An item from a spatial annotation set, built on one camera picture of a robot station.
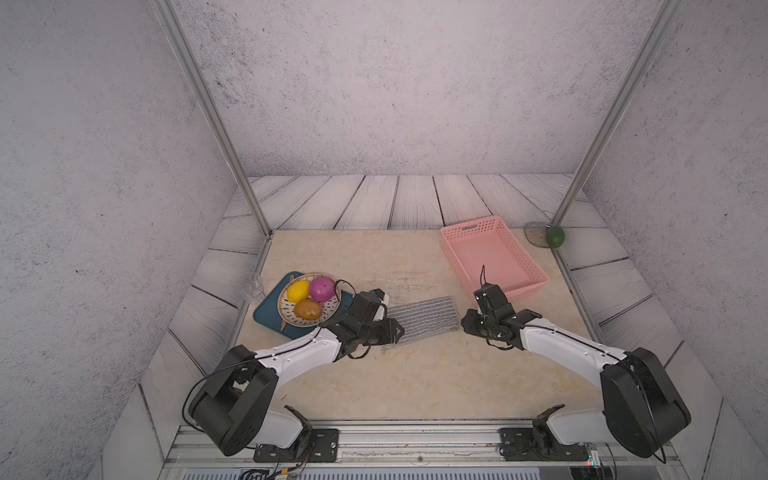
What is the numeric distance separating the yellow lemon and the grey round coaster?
0.86m

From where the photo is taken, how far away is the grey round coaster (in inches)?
46.4

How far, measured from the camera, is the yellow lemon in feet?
3.22
